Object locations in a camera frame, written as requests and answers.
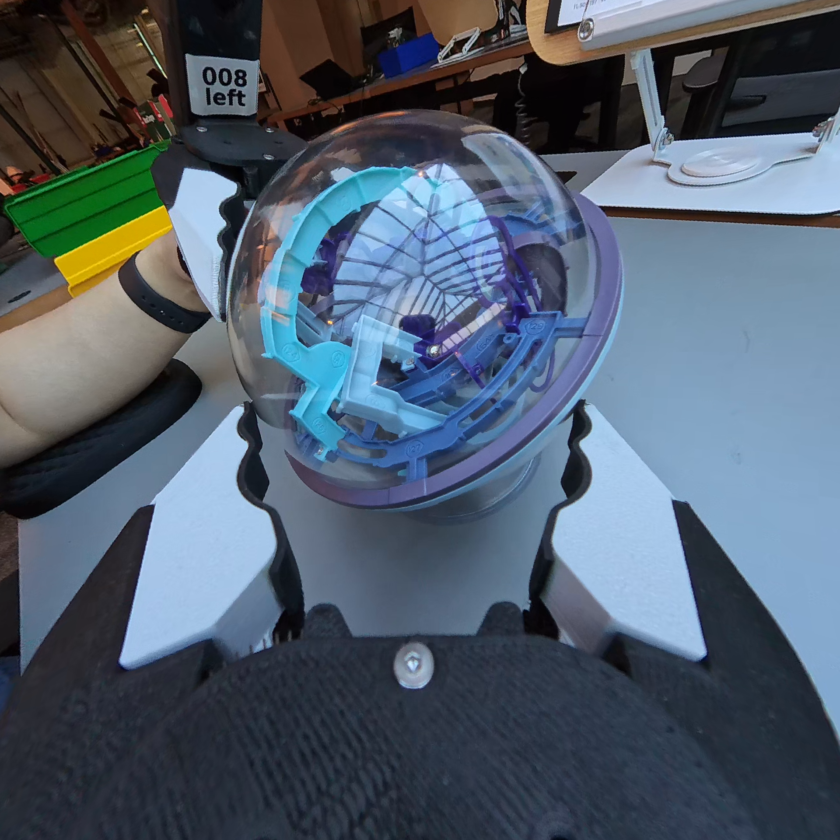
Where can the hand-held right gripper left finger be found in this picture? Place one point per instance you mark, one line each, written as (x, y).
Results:
(203, 564)

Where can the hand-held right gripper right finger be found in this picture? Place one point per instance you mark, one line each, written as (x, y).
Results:
(617, 564)

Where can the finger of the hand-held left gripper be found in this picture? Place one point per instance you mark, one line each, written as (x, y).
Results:
(197, 216)

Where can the clear plastic ball stand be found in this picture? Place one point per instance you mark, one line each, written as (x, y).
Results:
(472, 515)

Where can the clear maze ball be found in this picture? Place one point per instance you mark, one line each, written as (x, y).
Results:
(420, 315)

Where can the person's left forearm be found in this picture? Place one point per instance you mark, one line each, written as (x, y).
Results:
(79, 367)

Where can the person's left hand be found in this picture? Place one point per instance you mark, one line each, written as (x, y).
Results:
(172, 262)

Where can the red and green package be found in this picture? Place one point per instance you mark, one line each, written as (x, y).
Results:
(157, 118)

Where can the black wristband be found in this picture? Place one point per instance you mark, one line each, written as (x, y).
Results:
(164, 308)

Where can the green plastic bin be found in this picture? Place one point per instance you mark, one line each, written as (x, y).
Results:
(85, 203)

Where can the black laptop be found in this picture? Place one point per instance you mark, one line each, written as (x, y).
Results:
(328, 79)

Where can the blue plastic bin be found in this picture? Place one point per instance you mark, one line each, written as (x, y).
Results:
(410, 56)

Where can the white board stand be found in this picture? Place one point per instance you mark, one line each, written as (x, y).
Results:
(722, 190)

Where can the black office chair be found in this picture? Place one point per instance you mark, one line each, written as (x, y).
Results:
(754, 85)

